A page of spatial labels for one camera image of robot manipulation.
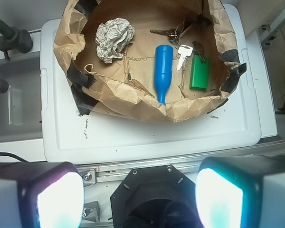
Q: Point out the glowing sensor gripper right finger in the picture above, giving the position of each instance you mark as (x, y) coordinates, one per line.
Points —
(241, 192)

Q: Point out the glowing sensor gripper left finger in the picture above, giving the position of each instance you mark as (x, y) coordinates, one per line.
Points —
(40, 195)

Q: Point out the white plastic bin lid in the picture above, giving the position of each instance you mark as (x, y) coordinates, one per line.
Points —
(97, 138)

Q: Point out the green rectangular block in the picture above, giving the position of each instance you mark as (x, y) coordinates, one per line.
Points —
(199, 73)

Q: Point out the blue plastic bottle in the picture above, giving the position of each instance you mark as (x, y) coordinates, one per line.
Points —
(163, 71)

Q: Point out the brown paper bag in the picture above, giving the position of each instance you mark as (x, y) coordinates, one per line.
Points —
(125, 87)

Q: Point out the silver key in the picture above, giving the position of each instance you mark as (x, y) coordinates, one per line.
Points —
(184, 51)

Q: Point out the crumpled white paper ball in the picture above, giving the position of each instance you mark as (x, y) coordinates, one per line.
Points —
(112, 37)

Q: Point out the aluminium extrusion rail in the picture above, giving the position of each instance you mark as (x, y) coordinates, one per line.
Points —
(117, 171)

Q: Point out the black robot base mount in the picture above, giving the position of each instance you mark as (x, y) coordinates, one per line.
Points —
(155, 197)

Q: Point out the dark keys on ring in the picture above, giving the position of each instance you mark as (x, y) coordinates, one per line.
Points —
(175, 35)

